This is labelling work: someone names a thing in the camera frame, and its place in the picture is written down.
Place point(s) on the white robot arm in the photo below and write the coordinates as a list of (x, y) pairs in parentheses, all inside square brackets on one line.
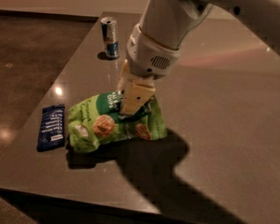
[(167, 22)]

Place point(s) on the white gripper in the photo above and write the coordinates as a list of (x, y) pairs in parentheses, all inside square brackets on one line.
[(147, 57)]

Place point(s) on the green rice chip bag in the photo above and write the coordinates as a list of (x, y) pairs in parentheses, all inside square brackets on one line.
[(96, 121)]

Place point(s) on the blue rxbar blueberry bar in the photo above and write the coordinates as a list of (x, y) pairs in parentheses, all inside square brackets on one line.
[(51, 132)]

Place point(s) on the red bull energy drink can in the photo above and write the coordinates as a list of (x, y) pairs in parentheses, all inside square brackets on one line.
[(110, 37)]

